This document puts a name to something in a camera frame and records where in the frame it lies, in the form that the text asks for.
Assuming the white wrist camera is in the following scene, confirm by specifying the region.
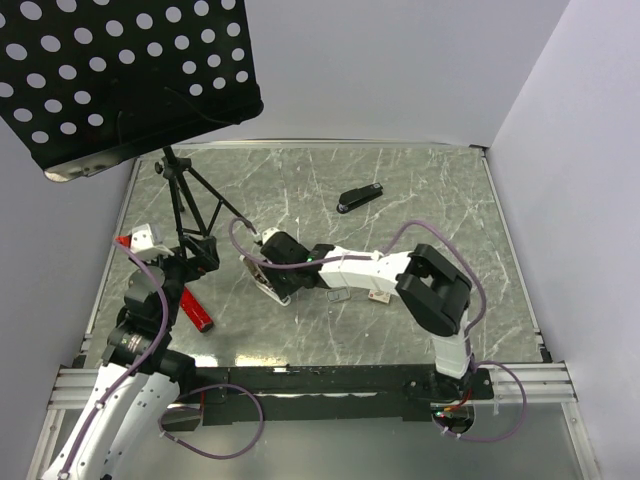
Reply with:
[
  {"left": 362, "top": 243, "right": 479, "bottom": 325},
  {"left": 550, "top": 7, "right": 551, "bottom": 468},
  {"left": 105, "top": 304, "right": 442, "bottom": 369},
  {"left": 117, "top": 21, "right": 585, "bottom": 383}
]
[
  {"left": 253, "top": 227, "right": 279, "bottom": 246},
  {"left": 116, "top": 223, "right": 174, "bottom": 262}
]

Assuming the red cylindrical object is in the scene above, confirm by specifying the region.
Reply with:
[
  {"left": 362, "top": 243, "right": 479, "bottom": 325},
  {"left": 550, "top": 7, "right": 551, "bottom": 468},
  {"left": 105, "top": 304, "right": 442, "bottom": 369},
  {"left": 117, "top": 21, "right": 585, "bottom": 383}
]
[{"left": 180, "top": 288, "right": 214, "bottom": 333}]

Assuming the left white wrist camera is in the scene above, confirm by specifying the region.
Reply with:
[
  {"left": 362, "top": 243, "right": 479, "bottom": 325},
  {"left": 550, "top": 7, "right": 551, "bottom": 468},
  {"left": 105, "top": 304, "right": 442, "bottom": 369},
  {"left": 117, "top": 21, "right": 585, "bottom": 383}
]
[{"left": 116, "top": 223, "right": 174, "bottom": 262}]

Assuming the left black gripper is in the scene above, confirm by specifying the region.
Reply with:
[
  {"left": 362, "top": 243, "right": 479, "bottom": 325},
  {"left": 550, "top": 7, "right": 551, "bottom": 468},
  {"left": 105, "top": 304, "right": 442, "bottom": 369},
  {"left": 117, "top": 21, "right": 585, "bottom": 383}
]
[{"left": 130, "top": 233, "right": 218, "bottom": 326}]

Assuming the black tripod stand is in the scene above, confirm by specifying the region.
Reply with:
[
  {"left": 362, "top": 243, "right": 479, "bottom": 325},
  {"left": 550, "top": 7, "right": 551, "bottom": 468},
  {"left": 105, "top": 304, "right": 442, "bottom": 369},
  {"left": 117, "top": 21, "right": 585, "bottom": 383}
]
[{"left": 154, "top": 146, "right": 246, "bottom": 237}]

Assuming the black perforated music stand desk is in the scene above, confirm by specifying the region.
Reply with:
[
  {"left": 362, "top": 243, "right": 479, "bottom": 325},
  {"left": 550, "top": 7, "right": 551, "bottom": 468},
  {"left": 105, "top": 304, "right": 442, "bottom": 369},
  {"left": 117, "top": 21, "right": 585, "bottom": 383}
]
[{"left": 1, "top": 1, "right": 264, "bottom": 183}]

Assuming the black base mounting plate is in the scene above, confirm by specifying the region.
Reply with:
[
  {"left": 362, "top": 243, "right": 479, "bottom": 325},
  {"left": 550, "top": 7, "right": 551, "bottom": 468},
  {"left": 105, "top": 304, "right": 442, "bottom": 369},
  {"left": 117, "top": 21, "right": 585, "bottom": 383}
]
[{"left": 169, "top": 364, "right": 494, "bottom": 426}]

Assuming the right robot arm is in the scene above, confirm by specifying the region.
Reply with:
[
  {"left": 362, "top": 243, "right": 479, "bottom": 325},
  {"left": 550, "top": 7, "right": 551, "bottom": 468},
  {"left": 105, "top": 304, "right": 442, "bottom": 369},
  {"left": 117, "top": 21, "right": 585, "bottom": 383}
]
[{"left": 258, "top": 228, "right": 472, "bottom": 398}]

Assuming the staple tray with staples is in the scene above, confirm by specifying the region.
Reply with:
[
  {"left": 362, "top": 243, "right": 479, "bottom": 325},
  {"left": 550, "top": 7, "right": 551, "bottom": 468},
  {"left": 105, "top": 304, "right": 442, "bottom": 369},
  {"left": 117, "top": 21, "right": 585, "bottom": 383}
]
[{"left": 326, "top": 288, "right": 351, "bottom": 303}]

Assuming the aluminium extrusion rail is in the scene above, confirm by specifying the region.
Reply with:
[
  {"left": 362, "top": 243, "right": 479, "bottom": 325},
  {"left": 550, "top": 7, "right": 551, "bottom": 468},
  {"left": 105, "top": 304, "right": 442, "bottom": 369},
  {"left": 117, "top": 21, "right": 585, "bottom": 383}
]
[{"left": 47, "top": 363, "right": 578, "bottom": 410}]

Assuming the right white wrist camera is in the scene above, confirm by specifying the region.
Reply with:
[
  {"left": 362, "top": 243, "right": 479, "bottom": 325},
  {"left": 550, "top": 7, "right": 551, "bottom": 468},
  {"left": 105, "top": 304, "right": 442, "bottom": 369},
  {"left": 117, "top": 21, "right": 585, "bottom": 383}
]
[{"left": 253, "top": 227, "right": 279, "bottom": 246}]

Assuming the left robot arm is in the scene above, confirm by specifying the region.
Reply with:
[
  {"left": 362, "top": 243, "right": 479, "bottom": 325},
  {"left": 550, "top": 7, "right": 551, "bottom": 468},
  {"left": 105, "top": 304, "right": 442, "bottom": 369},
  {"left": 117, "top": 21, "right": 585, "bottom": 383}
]
[{"left": 42, "top": 233, "right": 219, "bottom": 479}]

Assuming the black stapler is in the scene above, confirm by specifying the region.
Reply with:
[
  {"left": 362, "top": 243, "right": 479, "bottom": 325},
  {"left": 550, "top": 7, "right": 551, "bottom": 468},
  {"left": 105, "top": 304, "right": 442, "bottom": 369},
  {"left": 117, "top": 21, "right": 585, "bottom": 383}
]
[{"left": 336, "top": 183, "right": 384, "bottom": 214}]

